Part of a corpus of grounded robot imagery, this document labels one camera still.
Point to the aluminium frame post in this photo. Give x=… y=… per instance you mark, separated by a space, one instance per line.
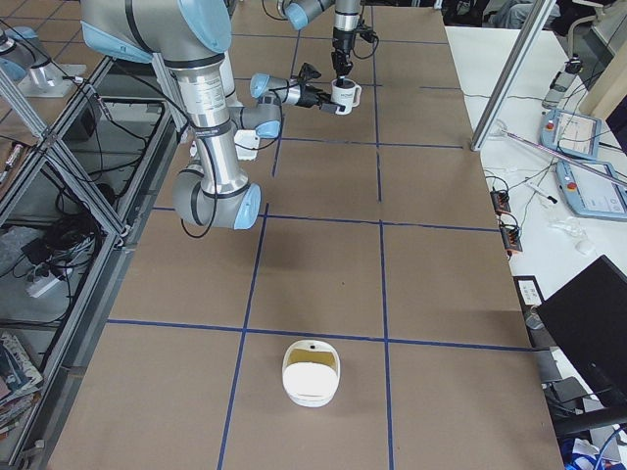
x=522 y=46

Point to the near teach pendant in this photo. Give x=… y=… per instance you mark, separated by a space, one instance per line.
x=589 y=195

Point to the white lidded bin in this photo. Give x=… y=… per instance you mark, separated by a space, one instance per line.
x=311 y=372

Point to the teach pendant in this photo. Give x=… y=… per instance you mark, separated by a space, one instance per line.
x=589 y=195
x=574 y=135

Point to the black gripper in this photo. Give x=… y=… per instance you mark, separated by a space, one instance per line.
x=309 y=97
x=343 y=43

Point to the stack of magazines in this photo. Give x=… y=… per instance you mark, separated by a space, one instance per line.
x=21 y=382

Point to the black laptop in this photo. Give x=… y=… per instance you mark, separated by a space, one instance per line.
x=586 y=318

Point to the black marker pen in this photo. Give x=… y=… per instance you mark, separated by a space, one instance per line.
x=543 y=193

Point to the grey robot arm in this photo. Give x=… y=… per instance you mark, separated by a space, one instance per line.
x=193 y=38
x=347 y=20

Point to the orange circuit board far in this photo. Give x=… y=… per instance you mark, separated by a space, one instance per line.
x=500 y=201

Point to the orange circuit board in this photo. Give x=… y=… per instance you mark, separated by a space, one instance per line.
x=500 y=201
x=511 y=237

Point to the white ribbed mug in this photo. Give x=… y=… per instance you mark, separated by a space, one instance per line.
x=345 y=96

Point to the white power strip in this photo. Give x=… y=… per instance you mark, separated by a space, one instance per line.
x=40 y=285

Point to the orange circuit board near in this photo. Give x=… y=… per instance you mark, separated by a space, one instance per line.
x=511 y=237

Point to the far teach pendant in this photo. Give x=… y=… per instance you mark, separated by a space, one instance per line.
x=574 y=135

